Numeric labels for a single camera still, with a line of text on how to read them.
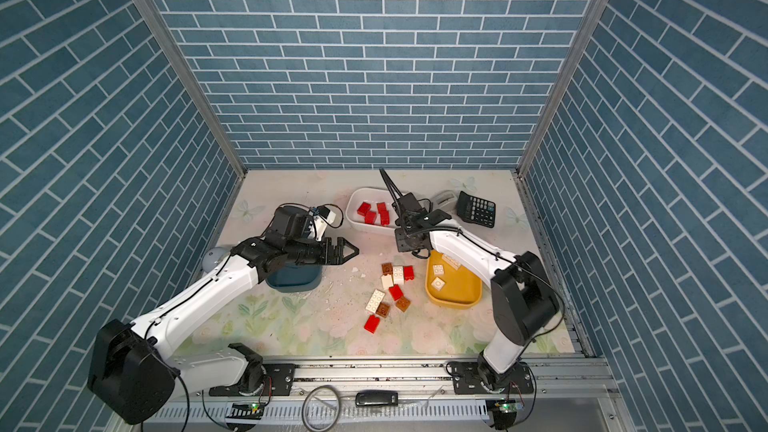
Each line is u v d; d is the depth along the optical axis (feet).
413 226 2.21
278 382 2.42
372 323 2.71
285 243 2.00
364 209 3.51
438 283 2.94
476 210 3.47
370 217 3.49
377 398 2.27
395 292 2.92
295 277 2.84
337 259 2.23
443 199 3.55
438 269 3.01
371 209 3.55
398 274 2.98
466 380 2.41
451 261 3.07
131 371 1.27
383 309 2.79
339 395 2.36
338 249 2.27
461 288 2.99
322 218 2.41
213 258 2.84
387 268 3.07
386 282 2.93
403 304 2.79
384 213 3.46
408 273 3.00
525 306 1.49
